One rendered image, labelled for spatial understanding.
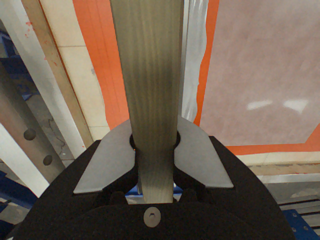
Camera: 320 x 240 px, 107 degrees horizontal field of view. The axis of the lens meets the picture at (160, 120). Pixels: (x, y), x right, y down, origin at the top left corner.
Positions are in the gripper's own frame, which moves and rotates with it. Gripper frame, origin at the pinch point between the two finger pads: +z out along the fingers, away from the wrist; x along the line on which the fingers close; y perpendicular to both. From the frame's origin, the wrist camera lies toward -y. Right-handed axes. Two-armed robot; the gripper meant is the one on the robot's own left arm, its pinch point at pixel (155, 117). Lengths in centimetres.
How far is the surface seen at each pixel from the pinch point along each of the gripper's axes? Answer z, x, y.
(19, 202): 17, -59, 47
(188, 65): 12.9, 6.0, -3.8
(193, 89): 13.3, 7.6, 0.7
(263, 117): 13.7, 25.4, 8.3
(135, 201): 110, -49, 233
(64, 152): 109, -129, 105
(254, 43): 13.6, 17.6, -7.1
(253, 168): 12.7, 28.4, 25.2
